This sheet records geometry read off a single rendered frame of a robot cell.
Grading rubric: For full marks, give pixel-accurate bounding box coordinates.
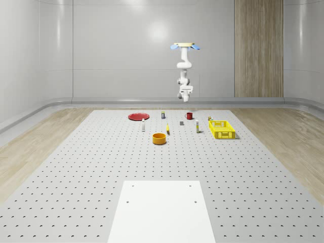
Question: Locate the drone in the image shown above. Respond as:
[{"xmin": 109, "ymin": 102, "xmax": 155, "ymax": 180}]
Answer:
[{"xmin": 170, "ymin": 42, "xmax": 201, "ymax": 51}]

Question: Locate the red plate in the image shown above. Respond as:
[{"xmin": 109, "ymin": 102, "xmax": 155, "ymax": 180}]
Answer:
[{"xmin": 128, "ymin": 112, "xmax": 151, "ymax": 122}]

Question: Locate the yellow bowl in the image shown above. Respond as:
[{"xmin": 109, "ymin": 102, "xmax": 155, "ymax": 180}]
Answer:
[{"xmin": 152, "ymin": 133, "xmax": 167, "ymax": 146}]

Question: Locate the yellow basket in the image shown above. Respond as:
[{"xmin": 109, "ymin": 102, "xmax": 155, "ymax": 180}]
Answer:
[{"xmin": 208, "ymin": 120, "xmax": 236, "ymax": 140}]

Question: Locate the white board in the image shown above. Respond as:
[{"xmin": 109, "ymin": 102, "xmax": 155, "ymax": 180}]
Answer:
[{"xmin": 107, "ymin": 180, "xmax": 217, "ymax": 243}]

